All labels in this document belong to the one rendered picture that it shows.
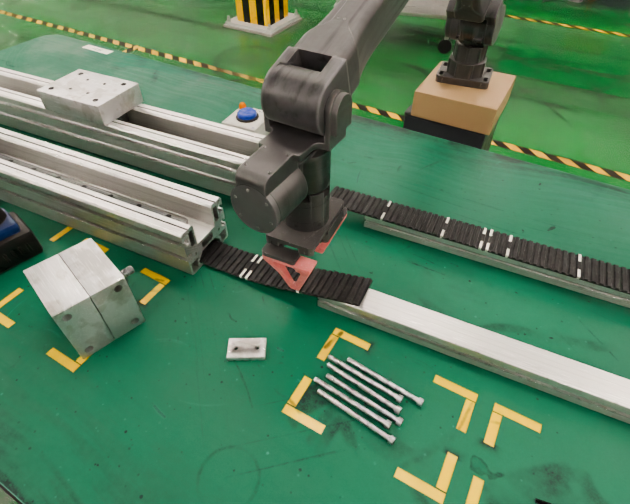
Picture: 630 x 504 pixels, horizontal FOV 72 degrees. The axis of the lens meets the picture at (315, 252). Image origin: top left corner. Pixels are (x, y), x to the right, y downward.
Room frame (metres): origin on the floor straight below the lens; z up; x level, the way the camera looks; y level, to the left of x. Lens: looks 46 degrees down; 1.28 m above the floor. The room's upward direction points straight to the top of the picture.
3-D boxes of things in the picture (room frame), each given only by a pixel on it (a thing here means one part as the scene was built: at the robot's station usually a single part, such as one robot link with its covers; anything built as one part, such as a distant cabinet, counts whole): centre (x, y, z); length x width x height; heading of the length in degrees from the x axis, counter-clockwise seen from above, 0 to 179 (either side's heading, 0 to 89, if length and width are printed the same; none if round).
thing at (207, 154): (0.83, 0.45, 0.82); 0.80 x 0.10 x 0.09; 65
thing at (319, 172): (0.41, 0.01, 1.01); 0.07 x 0.06 x 0.07; 149
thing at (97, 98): (0.83, 0.45, 0.87); 0.16 x 0.11 x 0.07; 65
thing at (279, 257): (0.39, 0.02, 0.87); 0.07 x 0.07 x 0.09; 65
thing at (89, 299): (0.37, 0.30, 0.83); 0.11 x 0.10 x 0.10; 134
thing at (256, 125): (0.82, 0.14, 0.81); 0.10 x 0.08 x 0.06; 155
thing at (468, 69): (1.01, -0.35, 0.88); 0.12 x 0.09 x 0.08; 67
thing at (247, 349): (0.31, 0.09, 0.78); 0.05 x 0.03 x 0.01; 91
